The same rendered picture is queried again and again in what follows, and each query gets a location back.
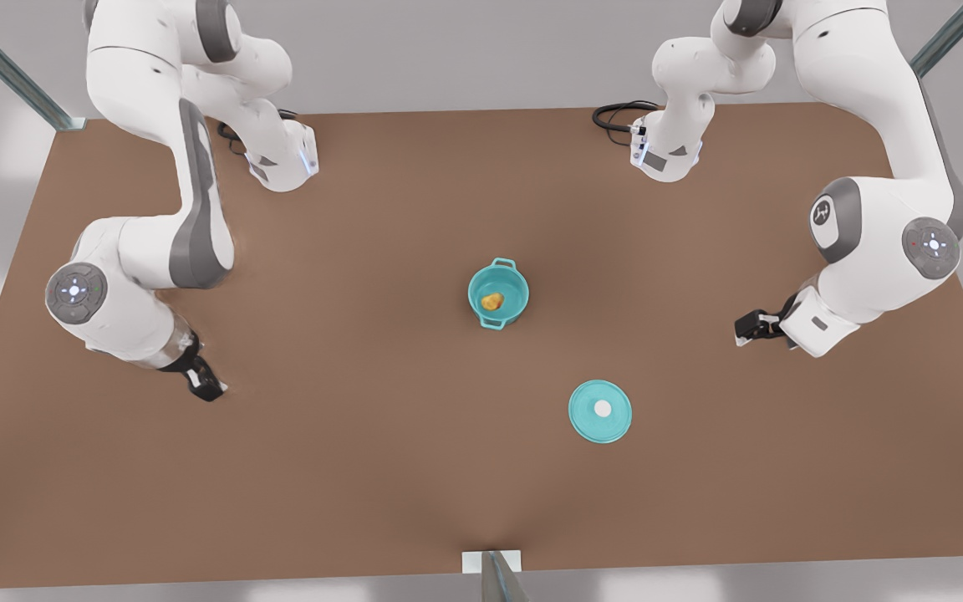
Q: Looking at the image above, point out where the black cable loop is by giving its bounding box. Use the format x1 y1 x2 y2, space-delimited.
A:
592 101 662 148
217 109 300 157

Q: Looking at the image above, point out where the teal pot with handles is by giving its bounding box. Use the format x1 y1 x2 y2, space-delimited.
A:
468 258 530 330

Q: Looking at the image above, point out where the silver frame post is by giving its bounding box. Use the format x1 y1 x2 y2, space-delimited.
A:
461 550 532 602
0 0 86 132
909 0 963 79

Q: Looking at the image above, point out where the teal lid with white knob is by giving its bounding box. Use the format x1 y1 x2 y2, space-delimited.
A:
568 380 633 444

